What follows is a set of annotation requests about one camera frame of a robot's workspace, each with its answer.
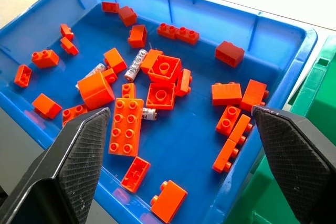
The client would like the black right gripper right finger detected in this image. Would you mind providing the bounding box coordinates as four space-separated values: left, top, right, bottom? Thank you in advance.
251 105 336 224

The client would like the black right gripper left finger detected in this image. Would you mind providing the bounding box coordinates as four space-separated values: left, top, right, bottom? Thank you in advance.
0 107 112 224

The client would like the green plastic bin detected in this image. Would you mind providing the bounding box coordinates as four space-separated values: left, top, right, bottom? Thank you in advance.
230 34 336 224

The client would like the orange 2x4 building brick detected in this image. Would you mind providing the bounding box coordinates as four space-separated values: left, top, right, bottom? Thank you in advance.
108 98 144 157

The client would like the silver printed AA battery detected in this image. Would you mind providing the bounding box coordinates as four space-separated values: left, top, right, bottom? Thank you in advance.
124 48 148 82
141 107 159 121
75 62 107 91

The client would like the blue plastic bin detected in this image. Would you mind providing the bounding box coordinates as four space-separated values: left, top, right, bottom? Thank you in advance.
0 0 319 224

